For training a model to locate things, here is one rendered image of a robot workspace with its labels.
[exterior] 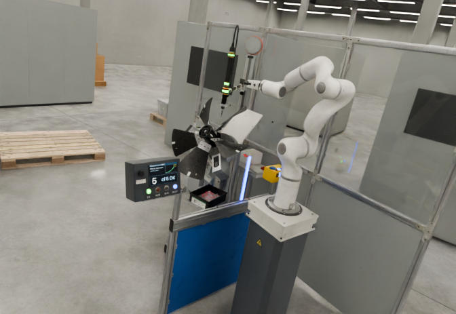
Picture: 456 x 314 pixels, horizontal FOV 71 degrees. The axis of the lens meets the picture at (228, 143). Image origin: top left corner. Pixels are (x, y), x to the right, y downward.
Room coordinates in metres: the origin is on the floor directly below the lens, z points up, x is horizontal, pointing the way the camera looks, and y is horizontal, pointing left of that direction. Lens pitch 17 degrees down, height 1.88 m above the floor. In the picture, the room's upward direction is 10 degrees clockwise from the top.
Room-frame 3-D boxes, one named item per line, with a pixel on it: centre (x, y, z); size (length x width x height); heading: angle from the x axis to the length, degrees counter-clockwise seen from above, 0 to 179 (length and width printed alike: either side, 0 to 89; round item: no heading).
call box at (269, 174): (2.18, -0.38, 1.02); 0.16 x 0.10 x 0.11; 133
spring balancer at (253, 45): (2.95, -0.07, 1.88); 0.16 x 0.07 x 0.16; 78
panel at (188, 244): (1.92, -0.09, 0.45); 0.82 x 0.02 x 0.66; 133
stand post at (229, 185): (2.58, -0.08, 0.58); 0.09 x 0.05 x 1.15; 43
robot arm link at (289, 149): (1.68, -0.36, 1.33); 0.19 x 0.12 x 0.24; 125
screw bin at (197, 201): (1.99, 0.07, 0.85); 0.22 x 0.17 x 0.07; 149
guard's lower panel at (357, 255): (2.73, -0.45, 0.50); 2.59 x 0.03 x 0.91; 43
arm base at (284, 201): (1.70, -0.38, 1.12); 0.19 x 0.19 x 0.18
